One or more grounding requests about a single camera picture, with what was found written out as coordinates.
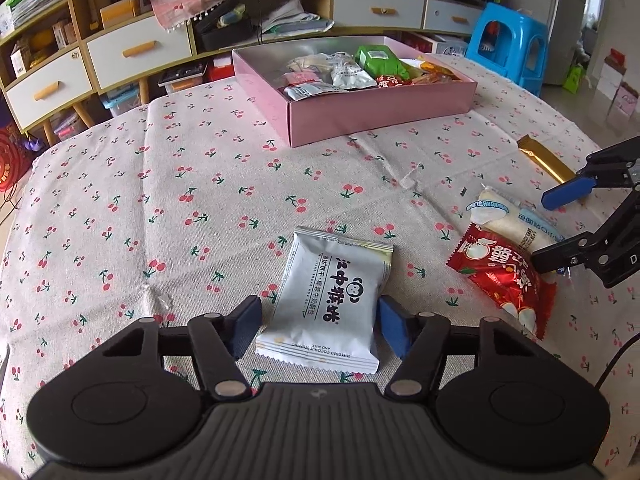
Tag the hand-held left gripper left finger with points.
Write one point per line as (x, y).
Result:
(245, 322)

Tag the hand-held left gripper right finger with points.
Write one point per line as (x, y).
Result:
(395, 325)

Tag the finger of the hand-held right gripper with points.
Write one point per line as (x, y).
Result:
(570, 192)
(550, 258)

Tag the white blue snack packet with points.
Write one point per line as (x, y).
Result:
(505, 222)

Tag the white snack packet monkey print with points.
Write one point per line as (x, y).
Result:
(330, 300)

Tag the yellow snack packet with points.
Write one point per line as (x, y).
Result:
(425, 64)

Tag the pink cardboard box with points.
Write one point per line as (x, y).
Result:
(380, 110)

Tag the gold snack packet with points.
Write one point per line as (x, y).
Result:
(542, 160)

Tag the green paper bag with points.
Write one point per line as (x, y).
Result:
(575, 77)

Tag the stack of cardboard boxes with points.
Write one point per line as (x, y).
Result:
(615, 80)

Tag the cherry print tablecloth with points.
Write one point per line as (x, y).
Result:
(150, 210)

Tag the grey refrigerator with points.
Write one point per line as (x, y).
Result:
(570, 20)

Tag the orange snack packet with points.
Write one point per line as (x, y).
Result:
(440, 78)

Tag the blue plastic stool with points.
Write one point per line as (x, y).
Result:
(505, 20)

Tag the printed storage bin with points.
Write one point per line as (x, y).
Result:
(451, 47)

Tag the small red snack packet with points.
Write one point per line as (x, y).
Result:
(392, 81)

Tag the green snack packet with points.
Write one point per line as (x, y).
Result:
(380, 60)

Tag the silver snack packet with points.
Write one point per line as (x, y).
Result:
(307, 92)
(350, 74)

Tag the pink snack packet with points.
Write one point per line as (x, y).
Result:
(300, 77)

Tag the black flat tray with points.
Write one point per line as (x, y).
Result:
(182, 77)

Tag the clear bin blue lid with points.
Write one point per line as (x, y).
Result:
(122, 101)

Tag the red box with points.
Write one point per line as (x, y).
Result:
(220, 67)

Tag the small clear plastic bin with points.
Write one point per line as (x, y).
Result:
(70, 124)

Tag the beige snack packet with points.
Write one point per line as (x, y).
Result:
(310, 62)

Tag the purple cloth item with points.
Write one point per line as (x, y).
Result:
(32, 145)

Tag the red gift bag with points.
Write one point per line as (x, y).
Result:
(12, 160)

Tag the black storage box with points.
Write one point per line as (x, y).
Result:
(225, 30)

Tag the loose pile of papers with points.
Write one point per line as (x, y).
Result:
(290, 15)

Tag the yellow box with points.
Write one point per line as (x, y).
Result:
(120, 12)

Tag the small cardboard box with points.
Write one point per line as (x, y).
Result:
(20, 60)

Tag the orange round item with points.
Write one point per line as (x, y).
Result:
(42, 40)

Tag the wooden cabinet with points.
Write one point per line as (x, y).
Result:
(76, 10)

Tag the stack of papers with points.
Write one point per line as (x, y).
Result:
(37, 0)

